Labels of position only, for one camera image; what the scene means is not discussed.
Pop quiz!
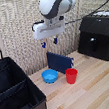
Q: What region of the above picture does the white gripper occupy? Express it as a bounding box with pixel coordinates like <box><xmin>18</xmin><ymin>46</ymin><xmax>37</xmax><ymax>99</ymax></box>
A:
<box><xmin>30</xmin><ymin>15</ymin><xmax>70</xmax><ymax>50</ymax></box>

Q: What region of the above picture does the black fabric storage bin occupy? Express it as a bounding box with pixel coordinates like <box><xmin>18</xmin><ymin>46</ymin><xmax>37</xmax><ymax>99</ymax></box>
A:
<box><xmin>0</xmin><ymin>51</ymin><xmax>49</xmax><ymax>109</ymax></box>

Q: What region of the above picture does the red plastic cup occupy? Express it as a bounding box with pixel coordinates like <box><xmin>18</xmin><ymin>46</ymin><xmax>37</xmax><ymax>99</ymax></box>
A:
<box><xmin>64</xmin><ymin>66</ymin><xmax>80</xmax><ymax>86</ymax></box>

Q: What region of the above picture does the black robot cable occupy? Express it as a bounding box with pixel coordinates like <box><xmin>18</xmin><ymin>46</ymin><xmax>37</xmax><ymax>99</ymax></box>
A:
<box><xmin>62</xmin><ymin>0</ymin><xmax>109</xmax><ymax>25</ymax></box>

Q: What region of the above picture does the dark blue flat box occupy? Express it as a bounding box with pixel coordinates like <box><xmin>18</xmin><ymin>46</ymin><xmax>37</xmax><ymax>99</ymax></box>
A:
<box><xmin>45</xmin><ymin>48</ymin><xmax>78</xmax><ymax>78</ymax></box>

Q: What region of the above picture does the black hard case box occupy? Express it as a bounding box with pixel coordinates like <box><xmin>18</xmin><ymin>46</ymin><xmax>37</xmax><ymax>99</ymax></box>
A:
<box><xmin>72</xmin><ymin>9</ymin><xmax>109</xmax><ymax>67</ymax></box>

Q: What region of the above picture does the blue plastic bowl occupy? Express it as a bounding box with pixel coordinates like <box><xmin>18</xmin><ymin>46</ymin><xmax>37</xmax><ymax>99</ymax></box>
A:
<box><xmin>40</xmin><ymin>67</ymin><xmax>61</xmax><ymax>86</ymax></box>

